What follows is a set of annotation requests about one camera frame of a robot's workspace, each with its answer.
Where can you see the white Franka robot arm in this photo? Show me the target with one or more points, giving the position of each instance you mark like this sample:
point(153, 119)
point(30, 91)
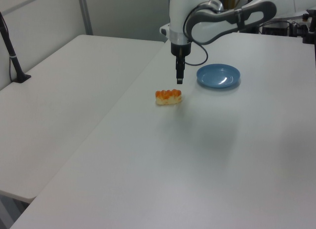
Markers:
point(177, 14)

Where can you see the blue round plate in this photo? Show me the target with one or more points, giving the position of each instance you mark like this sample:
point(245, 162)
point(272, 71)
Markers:
point(217, 76)

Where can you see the black equipment box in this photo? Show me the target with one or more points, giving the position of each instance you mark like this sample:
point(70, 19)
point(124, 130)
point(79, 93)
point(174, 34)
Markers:
point(274, 30)

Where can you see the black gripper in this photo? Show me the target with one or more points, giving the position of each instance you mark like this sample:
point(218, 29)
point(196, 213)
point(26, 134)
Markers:
point(180, 48)

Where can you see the orange glazed bread loaf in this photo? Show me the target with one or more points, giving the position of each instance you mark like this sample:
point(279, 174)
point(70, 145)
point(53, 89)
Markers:
point(168, 97)

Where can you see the black camera stand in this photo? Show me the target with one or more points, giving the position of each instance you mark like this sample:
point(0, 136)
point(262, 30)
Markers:
point(309, 34)

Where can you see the black pole with white tie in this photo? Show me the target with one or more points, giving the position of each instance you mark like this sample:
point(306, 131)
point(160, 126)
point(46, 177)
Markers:
point(12, 53)

